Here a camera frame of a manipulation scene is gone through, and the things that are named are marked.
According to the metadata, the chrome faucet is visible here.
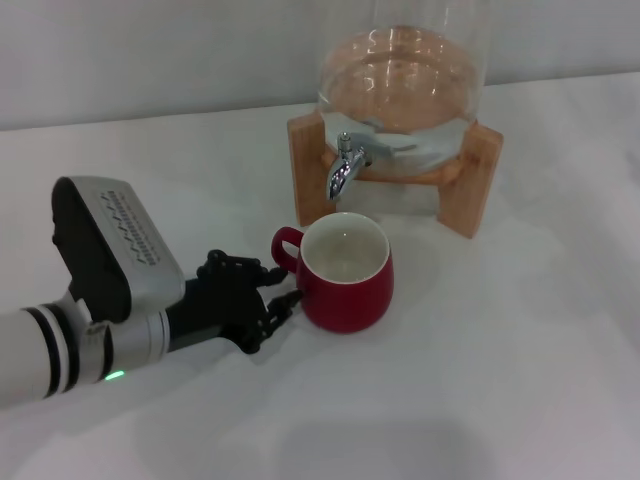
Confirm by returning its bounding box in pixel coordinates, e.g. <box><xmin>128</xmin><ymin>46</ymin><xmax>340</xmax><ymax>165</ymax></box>
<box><xmin>327</xmin><ymin>132</ymin><xmax>372</xmax><ymax>202</ymax></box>

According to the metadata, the wooden dispenser stand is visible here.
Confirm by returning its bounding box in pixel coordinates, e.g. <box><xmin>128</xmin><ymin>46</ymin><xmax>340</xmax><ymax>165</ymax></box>
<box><xmin>286</xmin><ymin>113</ymin><xmax>503</xmax><ymax>242</ymax></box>

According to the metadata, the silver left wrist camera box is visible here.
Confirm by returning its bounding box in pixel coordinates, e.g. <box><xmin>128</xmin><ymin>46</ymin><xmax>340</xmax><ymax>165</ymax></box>
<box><xmin>51</xmin><ymin>175</ymin><xmax>187</xmax><ymax>324</ymax></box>

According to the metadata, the red ceramic cup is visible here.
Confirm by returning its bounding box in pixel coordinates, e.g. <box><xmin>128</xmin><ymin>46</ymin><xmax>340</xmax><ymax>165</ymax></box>
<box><xmin>271</xmin><ymin>211</ymin><xmax>395</xmax><ymax>334</ymax></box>

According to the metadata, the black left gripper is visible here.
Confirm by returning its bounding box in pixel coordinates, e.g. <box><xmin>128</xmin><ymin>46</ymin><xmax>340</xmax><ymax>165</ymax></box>
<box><xmin>164</xmin><ymin>249</ymin><xmax>303</xmax><ymax>355</ymax></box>

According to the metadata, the glass water dispenser jar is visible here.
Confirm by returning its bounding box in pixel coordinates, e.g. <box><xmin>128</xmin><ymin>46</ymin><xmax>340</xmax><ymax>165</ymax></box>
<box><xmin>314</xmin><ymin>0</ymin><xmax>489</xmax><ymax>179</ymax></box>

